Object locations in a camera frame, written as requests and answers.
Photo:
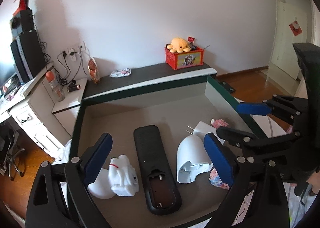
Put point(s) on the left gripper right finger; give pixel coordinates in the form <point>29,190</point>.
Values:
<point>256,195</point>

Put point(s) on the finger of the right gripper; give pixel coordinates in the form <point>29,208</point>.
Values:
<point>238,138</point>
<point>261,109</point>

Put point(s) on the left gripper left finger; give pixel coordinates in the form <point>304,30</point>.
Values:
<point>59,196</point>

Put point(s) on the small pink block toy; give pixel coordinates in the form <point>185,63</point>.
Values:
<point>218,123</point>

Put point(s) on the white round figurine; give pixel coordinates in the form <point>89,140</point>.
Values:
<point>101,188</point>

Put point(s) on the black remote control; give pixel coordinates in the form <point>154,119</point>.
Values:
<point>160,189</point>

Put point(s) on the black floor scale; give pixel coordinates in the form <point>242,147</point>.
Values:
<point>227,86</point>

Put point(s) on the striped white tablecloth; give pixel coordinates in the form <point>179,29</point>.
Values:
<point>242,161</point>

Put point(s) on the red toy crate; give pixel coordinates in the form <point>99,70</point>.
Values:
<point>184,60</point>

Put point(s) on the black office chair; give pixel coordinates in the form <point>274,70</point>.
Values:
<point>10,150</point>

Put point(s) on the white nightstand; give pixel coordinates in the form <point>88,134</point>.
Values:
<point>66,111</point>

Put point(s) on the red door ornament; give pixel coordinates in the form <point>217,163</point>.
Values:
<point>295,28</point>

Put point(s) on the white desk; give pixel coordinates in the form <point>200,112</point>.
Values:
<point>31,108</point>

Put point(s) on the pink open storage box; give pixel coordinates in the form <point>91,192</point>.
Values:
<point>147,124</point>

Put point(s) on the yellow octopus plush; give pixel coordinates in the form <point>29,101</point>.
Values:
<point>178,45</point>

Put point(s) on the low black white cabinet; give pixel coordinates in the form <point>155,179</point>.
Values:
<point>145,76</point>

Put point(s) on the orange cap water bottle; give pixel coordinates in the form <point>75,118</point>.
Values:
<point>55,86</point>

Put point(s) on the crumpled wrapper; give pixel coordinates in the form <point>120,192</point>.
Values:
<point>120,73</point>

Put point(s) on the snack bag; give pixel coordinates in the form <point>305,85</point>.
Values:
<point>93,71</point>

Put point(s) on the computer monitor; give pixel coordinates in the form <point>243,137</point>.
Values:
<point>7,71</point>

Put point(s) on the black computer tower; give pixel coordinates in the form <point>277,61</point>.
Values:
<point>28,56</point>

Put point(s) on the black speaker box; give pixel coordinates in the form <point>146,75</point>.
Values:
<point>22,22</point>

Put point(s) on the small black camera lens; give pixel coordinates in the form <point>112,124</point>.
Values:
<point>73,87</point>

